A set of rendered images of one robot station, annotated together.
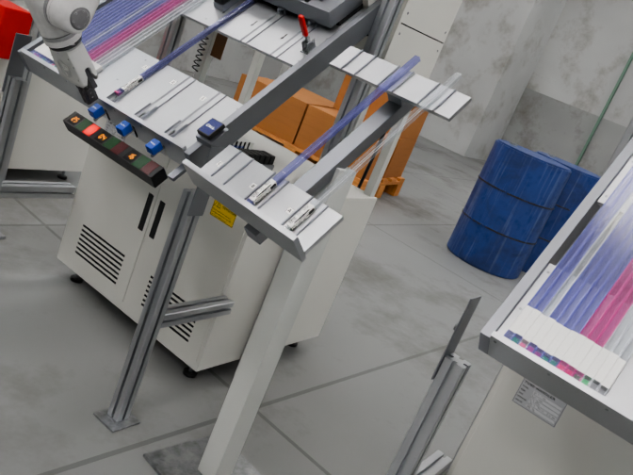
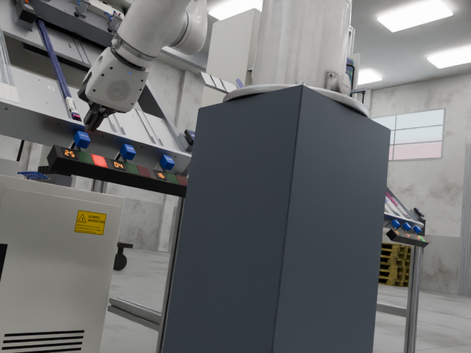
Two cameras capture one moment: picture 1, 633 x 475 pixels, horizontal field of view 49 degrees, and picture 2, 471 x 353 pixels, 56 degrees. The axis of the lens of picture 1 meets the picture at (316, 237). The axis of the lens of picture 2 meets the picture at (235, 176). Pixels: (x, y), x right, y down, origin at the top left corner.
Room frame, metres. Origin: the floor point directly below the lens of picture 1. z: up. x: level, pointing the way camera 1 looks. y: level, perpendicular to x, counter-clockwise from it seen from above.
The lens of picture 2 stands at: (1.08, 1.40, 0.53)
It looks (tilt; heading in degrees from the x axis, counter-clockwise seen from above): 8 degrees up; 286
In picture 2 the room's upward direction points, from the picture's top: 8 degrees clockwise
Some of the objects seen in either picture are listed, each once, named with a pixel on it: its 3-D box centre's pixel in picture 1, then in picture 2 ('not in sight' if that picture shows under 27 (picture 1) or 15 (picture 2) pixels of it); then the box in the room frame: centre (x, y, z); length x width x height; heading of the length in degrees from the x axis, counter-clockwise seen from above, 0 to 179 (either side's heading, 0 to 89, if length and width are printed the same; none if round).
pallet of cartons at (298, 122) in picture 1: (328, 117); not in sight; (5.62, 0.28, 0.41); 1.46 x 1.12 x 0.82; 56
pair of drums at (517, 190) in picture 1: (527, 211); not in sight; (4.93, -1.32, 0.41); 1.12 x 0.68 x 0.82; 153
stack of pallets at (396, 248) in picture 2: not in sight; (379, 262); (0.55, -10.29, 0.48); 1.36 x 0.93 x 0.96; 147
